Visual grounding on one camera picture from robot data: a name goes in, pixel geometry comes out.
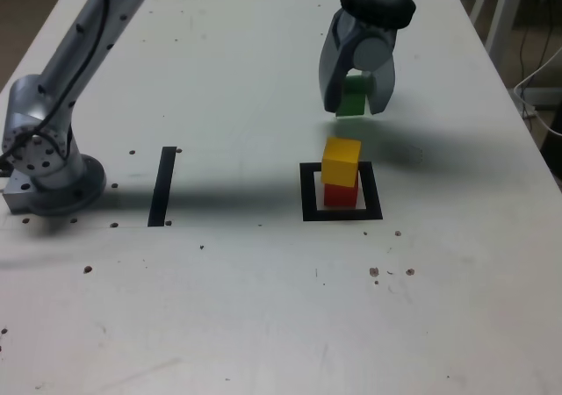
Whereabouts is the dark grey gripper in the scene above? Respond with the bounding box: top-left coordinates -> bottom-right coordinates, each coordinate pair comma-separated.
319,9 -> 400,116

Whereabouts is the green cube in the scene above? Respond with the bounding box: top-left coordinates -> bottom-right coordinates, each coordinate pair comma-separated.
335,73 -> 374,118

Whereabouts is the yellow cube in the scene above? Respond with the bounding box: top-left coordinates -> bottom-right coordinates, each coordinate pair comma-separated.
321,136 -> 363,188

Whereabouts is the red cube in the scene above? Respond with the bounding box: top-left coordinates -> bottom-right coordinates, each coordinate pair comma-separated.
323,183 -> 359,208

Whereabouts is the black tape square outline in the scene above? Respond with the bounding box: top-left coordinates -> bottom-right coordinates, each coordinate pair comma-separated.
299,161 -> 384,223

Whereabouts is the black tape strip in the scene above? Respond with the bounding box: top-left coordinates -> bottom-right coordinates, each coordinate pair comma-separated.
147,146 -> 177,228

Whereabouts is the white furniture frame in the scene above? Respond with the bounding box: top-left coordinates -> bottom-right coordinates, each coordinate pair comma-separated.
459,0 -> 528,65

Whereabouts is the white cable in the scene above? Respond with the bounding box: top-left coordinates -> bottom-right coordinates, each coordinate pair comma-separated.
513,46 -> 562,137

